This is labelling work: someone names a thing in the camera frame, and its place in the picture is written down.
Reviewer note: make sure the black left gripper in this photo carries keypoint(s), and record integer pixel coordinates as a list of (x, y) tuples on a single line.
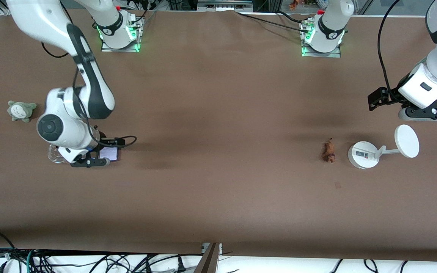
[(392, 96)]

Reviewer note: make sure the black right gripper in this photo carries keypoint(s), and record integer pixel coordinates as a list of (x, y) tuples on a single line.
[(101, 136)]

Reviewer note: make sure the light purple card box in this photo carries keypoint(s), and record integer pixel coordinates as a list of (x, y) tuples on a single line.
[(109, 153)]

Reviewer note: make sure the brown lion statue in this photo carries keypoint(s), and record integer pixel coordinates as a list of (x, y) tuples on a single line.
[(329, 153)]

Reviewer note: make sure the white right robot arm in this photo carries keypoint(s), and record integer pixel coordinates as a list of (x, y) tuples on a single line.
[(89, 83)]

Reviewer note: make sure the clear plastic cup with lid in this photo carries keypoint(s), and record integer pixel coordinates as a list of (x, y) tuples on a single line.
[(54, 155)]

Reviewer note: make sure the white round-base desk lamp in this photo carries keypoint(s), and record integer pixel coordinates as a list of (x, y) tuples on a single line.
[(362, 154)]

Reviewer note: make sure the grey-green Totoro plush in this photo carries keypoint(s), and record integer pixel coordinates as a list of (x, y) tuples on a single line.
[(20, 111)]

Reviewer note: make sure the small orange figurine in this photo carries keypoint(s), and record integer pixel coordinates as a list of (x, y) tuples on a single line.
[(294, 4)]

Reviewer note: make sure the wooden beam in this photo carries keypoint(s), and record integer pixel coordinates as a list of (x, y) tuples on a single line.
[(208, 261)]

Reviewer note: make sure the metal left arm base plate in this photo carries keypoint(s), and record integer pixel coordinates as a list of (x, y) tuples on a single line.
[(321, 55)]

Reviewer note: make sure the white metal bracket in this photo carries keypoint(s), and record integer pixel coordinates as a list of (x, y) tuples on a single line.
[(204, 247)]

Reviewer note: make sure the aluminium frame post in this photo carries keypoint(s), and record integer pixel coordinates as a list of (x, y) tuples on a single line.
[(2, 9)]

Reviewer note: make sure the aluminium rail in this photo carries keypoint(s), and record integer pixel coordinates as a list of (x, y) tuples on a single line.
[(224, 5)]

